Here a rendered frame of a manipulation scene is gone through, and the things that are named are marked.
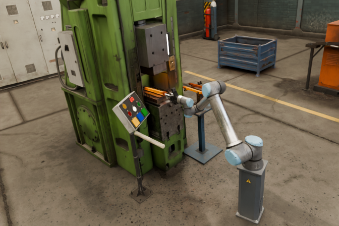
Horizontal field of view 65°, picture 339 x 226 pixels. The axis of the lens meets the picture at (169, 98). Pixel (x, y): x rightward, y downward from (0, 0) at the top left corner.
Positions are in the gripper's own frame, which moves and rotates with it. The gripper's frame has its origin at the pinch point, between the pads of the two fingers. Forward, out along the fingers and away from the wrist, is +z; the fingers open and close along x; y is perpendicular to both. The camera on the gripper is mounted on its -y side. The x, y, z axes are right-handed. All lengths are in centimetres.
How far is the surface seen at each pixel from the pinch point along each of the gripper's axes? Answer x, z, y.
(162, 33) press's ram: 5, 4, -65
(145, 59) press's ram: -17.8, 8.8, -42.8
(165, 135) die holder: -10, -4, 50
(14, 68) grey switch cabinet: -7, 535, 64
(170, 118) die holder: 1.0, -3.7, 32.1
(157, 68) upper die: -6.3, 3.3, -30.1
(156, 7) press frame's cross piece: 14, 19, -90
